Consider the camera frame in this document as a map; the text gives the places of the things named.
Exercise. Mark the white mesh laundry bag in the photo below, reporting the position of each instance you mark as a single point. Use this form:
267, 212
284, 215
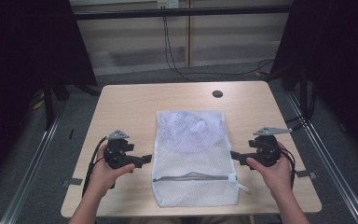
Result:
195, 186

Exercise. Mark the white garment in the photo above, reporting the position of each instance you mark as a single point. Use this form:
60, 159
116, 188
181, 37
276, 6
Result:
195, 130

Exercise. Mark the small black floor item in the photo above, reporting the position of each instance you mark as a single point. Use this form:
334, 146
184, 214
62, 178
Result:
71, 134

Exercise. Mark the person's right hand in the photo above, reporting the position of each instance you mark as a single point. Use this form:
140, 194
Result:
275, 177

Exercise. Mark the person's left hand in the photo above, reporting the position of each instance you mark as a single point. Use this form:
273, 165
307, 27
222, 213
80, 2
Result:
105, 177

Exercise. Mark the grey tape piece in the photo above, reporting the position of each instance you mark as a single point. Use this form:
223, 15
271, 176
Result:
73, 181
306, 174

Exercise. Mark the dark curtain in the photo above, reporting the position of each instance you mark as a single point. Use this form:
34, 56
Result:
338, 62
18, 62

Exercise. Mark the metal floor rail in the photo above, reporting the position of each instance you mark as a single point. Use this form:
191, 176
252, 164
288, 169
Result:
332, 174
28, 180

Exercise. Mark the white wall outlet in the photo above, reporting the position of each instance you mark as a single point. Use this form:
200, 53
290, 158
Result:
167, 3

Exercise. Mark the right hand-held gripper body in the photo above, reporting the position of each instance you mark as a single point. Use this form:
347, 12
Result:
265, 151

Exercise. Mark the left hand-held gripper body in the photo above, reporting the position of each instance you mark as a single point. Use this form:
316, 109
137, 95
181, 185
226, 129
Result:
118, 155

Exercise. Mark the black stand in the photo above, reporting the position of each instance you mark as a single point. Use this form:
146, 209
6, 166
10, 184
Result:
48, 105

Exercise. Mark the black table grommet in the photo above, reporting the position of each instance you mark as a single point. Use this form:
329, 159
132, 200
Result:
217, 94

